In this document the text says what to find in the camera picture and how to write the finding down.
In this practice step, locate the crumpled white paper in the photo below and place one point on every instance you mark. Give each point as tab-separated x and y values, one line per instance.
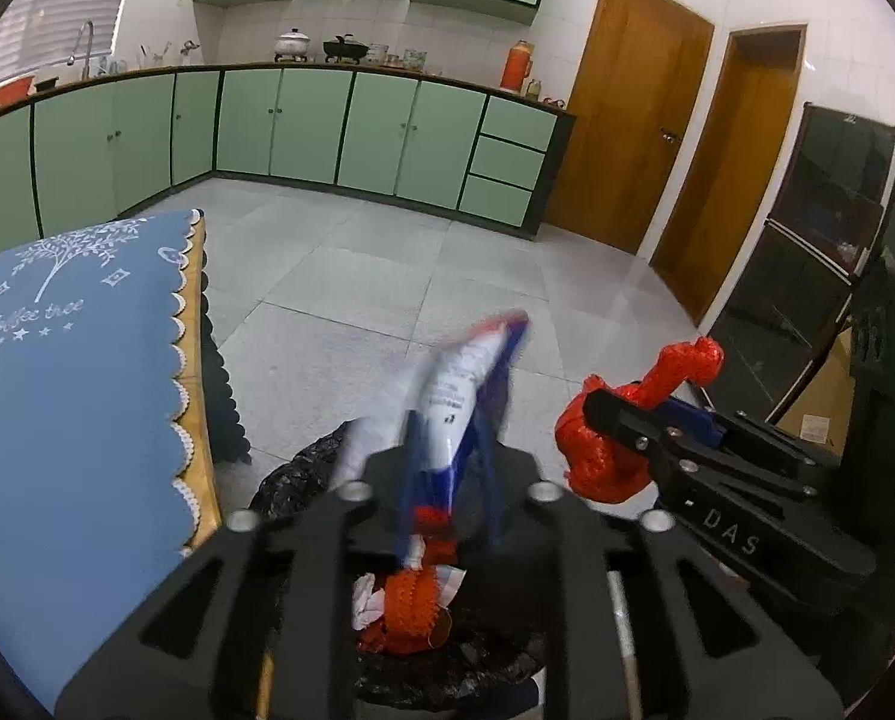
368	600

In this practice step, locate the green kitchen base cabinets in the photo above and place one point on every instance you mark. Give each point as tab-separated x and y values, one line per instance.
304	127

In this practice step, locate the white cooking pot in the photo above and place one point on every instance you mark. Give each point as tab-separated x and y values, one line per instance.
293	45

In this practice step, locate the flat cardboard box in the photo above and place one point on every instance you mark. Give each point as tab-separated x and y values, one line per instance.
830	397

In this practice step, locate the red plastic bag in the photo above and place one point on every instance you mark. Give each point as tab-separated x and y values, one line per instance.
605	450

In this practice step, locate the blue printed tablecloth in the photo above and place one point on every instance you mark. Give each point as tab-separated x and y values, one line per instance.
64	405

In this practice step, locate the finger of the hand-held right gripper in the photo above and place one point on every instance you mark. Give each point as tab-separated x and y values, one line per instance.
691	420
747	517

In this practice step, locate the red basin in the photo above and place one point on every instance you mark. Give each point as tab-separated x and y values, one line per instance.
6	94

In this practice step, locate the trash bin with black liner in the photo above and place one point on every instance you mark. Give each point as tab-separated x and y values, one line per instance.
304	472

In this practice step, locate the white blue snack packet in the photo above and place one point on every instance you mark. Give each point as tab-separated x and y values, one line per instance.
451	397

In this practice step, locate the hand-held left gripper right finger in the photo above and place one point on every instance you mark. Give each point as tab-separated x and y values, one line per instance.
490	465

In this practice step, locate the plain wooden door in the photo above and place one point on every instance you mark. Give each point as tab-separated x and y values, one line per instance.
740	187

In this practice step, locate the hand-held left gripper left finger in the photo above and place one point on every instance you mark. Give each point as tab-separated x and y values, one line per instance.
410	465

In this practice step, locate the metal kitchen faucet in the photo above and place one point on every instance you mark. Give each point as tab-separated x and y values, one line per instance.
83	45

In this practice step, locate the orange foam fruit net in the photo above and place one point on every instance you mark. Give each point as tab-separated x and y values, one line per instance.
410	604

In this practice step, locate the row of glass jars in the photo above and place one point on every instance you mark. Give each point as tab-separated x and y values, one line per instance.
398	58

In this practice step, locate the black wok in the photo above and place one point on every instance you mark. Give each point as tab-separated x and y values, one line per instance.
344	50

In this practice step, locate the orange thermos flask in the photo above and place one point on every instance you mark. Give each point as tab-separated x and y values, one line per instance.
516	67

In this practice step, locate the window blinds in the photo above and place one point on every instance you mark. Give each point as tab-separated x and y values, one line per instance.
57	7

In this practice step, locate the black glass cabinet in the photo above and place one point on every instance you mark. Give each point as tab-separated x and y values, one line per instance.
807	270

